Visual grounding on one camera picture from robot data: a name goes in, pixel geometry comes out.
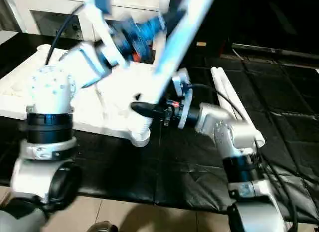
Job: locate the black mat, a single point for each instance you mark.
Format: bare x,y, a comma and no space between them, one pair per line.
174,172

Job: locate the black box gold label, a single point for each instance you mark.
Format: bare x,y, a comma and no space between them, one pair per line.
211,20

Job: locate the dark rounded foot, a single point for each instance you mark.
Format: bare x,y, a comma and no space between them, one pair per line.
102,227

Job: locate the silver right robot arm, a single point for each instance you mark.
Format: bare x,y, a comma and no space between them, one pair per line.
224,132

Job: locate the grey curtain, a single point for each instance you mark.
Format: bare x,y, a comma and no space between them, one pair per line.
6,12

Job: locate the white cabinet glass doors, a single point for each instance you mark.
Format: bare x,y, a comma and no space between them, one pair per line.
49,12

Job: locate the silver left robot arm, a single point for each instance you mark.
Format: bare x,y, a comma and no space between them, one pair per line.
54,92

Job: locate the silver metal rail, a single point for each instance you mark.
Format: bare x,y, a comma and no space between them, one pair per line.
274,52

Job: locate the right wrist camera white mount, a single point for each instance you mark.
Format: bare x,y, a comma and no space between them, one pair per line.
183,87

